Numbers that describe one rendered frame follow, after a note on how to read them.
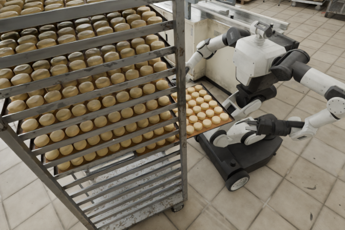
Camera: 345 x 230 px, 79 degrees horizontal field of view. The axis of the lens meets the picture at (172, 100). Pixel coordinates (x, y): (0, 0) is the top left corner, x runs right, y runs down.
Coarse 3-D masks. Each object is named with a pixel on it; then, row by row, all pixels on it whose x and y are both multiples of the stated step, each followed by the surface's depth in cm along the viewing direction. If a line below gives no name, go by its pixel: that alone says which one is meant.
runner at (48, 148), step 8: (176, 104) 91; (152, 112) 89; (160, 112) 90; (128, 120) 86; (136, 120) 87; (104, 128) 83; (112, 128) 85; (80, 136) 80; (88, 136) 82; (56, 144) 78; (64, 144) 80; (40, 152) 77
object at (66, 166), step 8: (160, 128) 105; (168, 128) 105; (144, 136) 102; (152, 136) 104; (120, 144) 101; (128, 144) 99; (136, 144) 101; (96, 152) 98; (104, 152) 96; (112, 152) 98; (72, 160) 94; (80, 160) 93; (88, 160) 95; (64, 168) 92; (72, 168) 93
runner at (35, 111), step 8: (160, 72) 78; (168, 72) 79; (136, 80) 75; (144, 80) 77; (152, 80) 78; (104, 88) 72; (112, 88) 74; (120, 88) 75; (80, 96) 70; (88, 96) 71; (96, 96) 73; (48, 104) 67; (56, 104) 68; (64, 104) 70; (72, 104) 71; (16, 112) 65; (24, 112) 66; (32, 112) 67; (40, 112) 68; (8, 120) 65; (16, 120) 66
